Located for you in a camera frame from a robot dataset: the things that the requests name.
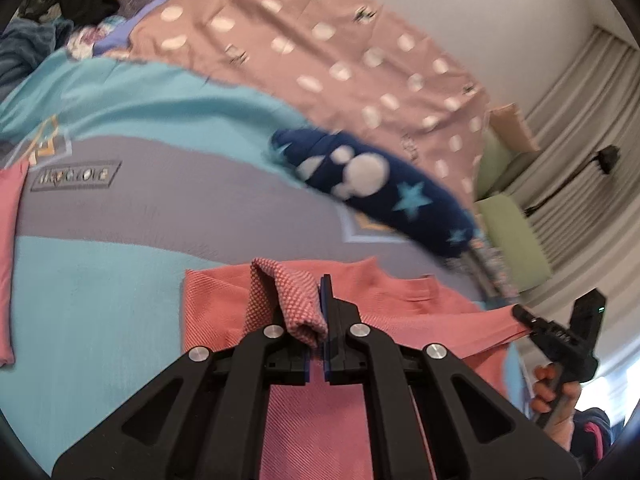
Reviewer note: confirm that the camouflage garment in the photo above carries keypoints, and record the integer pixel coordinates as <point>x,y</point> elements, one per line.
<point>42,2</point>

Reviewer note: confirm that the beige curtain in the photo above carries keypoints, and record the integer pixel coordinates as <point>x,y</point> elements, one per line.
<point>575,125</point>

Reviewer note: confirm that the blue and grey bed sheet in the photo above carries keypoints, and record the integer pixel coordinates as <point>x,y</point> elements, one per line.
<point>125,240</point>

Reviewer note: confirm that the pink polka dot blanket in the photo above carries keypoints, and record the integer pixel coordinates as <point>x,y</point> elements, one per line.
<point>310,45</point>

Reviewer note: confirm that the black floor lamp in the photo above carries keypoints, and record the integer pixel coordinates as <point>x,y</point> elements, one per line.
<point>607,157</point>

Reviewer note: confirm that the purple floral quilt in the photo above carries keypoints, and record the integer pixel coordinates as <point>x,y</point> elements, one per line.
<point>135,0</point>

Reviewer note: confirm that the navy star-print folded garment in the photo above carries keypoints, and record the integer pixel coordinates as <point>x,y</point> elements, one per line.
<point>380,185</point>

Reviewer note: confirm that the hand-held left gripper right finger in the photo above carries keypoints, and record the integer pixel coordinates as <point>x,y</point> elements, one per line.
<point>326,300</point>

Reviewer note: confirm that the person's right hand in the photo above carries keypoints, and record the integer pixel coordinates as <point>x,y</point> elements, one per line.
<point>565,420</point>

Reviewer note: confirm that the person's dark clothing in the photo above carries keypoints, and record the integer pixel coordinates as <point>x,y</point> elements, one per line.
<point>592,435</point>

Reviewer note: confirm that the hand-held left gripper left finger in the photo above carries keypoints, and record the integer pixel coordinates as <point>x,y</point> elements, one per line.
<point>290,360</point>

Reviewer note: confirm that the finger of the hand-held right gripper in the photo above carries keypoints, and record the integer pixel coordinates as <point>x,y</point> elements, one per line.
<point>524,316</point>

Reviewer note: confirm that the large green pillow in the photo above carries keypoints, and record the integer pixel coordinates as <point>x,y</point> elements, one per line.
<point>515,240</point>

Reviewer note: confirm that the beige pillow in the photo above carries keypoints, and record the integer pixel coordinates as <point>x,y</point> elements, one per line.
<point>512,125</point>

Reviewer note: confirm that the floral folded garment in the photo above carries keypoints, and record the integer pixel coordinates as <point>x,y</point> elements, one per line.
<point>487,270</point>

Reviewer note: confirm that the blue fleece blanket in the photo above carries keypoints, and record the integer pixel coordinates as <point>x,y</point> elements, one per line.
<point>27,52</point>

